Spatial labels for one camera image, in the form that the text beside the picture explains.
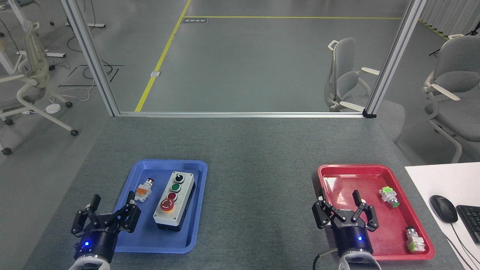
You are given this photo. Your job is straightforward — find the green push button switch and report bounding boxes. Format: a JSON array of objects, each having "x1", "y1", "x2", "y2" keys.
[{"x1": 378, "y1": 186, "x2": 401, "y2": 209}]

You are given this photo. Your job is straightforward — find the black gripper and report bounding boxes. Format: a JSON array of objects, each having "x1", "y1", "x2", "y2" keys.
[
  {"x1": 312, "y1": 189, "x2": 380, "y2": 257},
  {"x1": 71, "y1": 191, "x2": 142, "y2": 262}
]

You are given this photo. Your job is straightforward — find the red plastic tray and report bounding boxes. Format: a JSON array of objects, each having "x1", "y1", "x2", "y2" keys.
[{"x1": 317, "y1": 164, "x2": 435, "y2": 261}]

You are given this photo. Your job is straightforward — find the black keyboard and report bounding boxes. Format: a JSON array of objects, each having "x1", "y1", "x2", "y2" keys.
[{"x1": 456, "y1": 205, "x2": 480, "y2": 244}]

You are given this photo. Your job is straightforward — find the blue plastic tray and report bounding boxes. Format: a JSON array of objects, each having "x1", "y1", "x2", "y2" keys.
[{"x1": 112, "y1": 159, "x2": 208, "y2": 254}]

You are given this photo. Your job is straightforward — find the white four-button control box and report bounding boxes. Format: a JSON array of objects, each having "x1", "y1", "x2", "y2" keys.
[{"x1": 153, "y1": 171, "x2": 196, "y2": 232}]

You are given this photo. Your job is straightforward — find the silver switch green-white block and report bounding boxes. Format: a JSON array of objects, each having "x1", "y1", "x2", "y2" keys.
[{"x1": 405, "y1": 226, "x2": 426, "y2": 253}]

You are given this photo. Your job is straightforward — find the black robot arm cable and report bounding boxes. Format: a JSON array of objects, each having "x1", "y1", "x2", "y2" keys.
[{"x1": 313, "y1": 248, "x2": 339, "y2": 270}]

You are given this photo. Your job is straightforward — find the black tripod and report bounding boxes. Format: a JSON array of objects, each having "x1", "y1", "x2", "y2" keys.
[{"x1": 429, "y1": 21, "x2": 480, "y2": 57}]

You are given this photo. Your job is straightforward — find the white mesh office chair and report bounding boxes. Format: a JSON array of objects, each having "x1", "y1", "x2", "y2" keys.
[{"x1": 0, "y1": 21, "x2": 79, "y2": 156}]

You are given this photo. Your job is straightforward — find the black mouse cable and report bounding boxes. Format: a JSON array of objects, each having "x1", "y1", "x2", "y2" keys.
[{"x1": 442, "y1": 222, "x2": 479, "y2": 270}]

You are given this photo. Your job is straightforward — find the black computer mouse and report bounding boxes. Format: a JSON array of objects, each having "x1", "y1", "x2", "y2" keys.
[{"x1": 429, "y1": 195, "x2": 459, "y2": 224}]

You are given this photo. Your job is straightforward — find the black floor cables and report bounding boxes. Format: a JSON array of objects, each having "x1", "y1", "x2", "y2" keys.
[{"x1": 58, "y1": 36, "x2": 125, "y2": 89}]

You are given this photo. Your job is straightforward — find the aluminium frame rail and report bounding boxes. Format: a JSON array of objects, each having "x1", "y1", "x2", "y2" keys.
[{"x1": 116, "y1": 111, "x2": 366, "y2": 118}]

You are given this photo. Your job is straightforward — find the white desk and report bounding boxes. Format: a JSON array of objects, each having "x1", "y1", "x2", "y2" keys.
[{"x1": 404, "y1": 162, "x2": 480, "y2": 270}]

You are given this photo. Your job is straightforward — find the grey office chair white armrests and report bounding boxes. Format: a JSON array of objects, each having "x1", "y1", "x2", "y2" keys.
[
  {"x1": 324, "y1": 37, "x2": 381, "y2": 113},
  {"x1": 422, "y1": 34, "x2": 480, "y2": 164}
]

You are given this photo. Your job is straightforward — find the white floor cable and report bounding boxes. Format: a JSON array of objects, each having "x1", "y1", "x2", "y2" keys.
[{"x1": 49, "y1": 75, "x2": 99, "y2": 106}]

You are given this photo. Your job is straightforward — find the white desk foot bar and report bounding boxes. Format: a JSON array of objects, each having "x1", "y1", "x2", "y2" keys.
[
  {"x1": 66, "y1": 22, "x2": 106, "y2": 29},
  {"x1": 17, "y1": 51, "x2": 66, "y2": 59}
]

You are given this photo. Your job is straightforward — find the aluminium frame post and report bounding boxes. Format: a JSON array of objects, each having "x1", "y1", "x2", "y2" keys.
[
  {"x1": 363, "y1": 0, "x2": 428, "y2": 116},
  {"x1": 60, "y1": 0, "x2": 121, "y2": 117}
]

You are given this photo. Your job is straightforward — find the red push button orange block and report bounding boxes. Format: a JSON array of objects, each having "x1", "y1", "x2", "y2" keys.
[{"x1": 134, "y1": 178, "x2": 156, "y2": 203}]

